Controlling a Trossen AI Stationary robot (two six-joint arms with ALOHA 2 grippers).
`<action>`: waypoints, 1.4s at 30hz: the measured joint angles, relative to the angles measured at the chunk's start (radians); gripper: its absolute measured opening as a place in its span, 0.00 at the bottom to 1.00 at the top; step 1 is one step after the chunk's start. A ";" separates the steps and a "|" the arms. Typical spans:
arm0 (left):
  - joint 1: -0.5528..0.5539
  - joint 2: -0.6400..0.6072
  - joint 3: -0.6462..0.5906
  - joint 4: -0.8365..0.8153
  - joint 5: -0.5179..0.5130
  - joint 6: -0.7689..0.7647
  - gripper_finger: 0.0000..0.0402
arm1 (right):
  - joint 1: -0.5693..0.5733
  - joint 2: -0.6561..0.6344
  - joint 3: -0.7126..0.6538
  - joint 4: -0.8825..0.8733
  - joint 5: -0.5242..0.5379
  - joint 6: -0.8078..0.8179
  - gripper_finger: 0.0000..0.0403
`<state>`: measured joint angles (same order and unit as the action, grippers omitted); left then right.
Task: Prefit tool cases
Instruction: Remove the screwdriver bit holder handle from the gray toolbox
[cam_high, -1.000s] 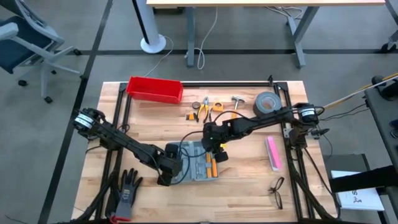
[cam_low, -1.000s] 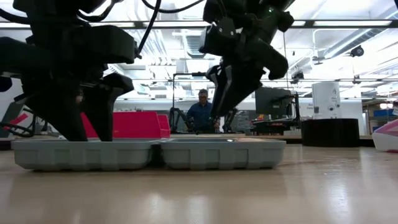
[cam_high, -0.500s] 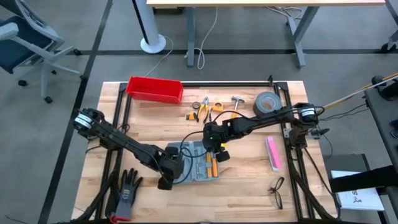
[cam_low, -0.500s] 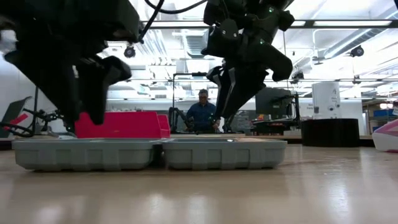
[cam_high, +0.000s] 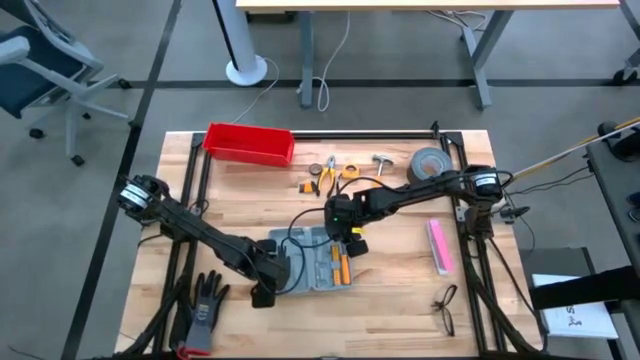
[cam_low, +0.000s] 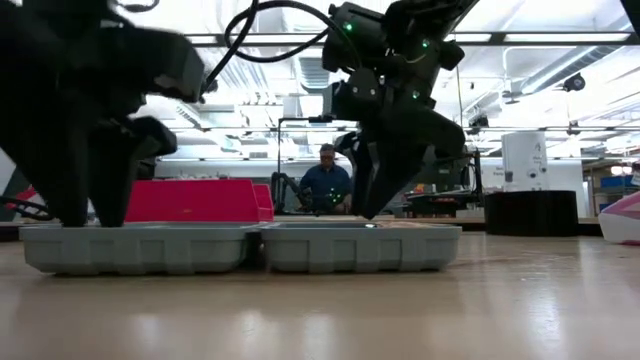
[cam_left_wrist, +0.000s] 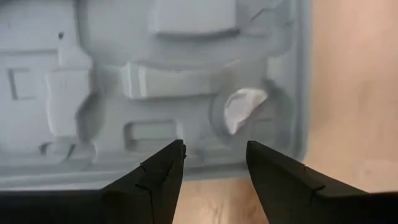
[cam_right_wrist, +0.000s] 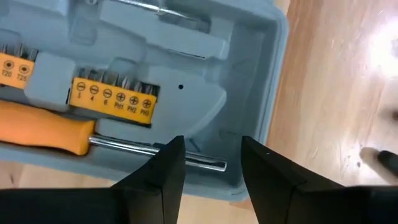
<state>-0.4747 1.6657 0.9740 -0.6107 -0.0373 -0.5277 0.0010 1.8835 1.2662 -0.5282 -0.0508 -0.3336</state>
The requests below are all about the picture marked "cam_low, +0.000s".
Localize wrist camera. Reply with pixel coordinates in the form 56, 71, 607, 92
322, 2, 389, 74
144, 27, 207, 105

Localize black camera cable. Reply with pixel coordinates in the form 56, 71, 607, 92
223, 0, 364, 69
199, 0, 261, 96

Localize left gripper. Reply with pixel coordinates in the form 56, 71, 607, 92
0, 19, 179, 229

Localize red plastic bin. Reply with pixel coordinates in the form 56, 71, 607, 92
124, 178, 275, 224

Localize background workbench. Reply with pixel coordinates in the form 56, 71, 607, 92
402, 189, 484, 219

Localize black right camera cable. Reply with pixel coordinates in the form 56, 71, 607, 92
223, 0, 364, 69

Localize person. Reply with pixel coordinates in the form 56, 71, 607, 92
298, 143, 354, 215

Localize pink white plastic tool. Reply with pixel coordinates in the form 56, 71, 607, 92
597, 191, 640, 246

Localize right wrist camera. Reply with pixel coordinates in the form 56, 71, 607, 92
322, 2, 389, 74

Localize grey plastic tool case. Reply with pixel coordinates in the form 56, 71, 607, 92
19, 222, 464, 275

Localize grey duct tape roll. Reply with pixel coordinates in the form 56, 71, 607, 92
483, 189, 580, 238

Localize white cylindrical appliance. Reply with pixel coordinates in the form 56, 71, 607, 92
501, 131, 550, 194

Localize black ceiling camera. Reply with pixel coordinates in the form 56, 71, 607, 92
562, 72, 587, 94

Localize black left camera cable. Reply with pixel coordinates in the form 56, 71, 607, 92
199, 0, 261, 96

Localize blue storage bins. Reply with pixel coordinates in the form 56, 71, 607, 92
599, 174, 640, 211

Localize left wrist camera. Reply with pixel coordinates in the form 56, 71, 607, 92
144, 27, 207, 105

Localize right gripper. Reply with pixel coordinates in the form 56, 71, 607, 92
332, 34, 467, 220

